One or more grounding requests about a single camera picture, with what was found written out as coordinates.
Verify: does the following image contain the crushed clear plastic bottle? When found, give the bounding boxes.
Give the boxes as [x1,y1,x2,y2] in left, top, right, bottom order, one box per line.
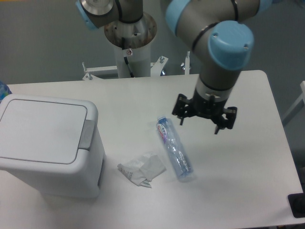
[156,116,193,181]

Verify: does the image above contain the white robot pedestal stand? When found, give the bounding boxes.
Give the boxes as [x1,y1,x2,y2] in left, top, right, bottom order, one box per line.
[82,12,168,80]

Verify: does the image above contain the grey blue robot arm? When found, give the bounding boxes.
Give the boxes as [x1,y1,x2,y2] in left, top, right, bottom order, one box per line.
[76,0,272,130]

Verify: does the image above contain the black clamp at table edge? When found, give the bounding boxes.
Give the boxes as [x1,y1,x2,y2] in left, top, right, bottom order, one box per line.
[288,193,305,218]

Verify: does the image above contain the crumpled white paper wrapper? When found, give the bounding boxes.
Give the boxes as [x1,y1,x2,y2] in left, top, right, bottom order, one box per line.
[117,153,166,188]

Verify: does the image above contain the blue patterned object at left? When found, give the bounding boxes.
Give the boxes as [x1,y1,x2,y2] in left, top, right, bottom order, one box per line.
[0,81,12,103]

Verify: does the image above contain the white frame at right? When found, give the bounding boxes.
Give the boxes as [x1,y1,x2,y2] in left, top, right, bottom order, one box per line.
[282,81,305,126]

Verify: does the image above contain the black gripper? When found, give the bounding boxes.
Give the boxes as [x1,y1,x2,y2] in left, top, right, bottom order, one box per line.
[172,89,237,135]

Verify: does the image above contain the white trash can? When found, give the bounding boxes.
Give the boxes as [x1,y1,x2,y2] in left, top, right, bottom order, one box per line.
[0,94,105,198]

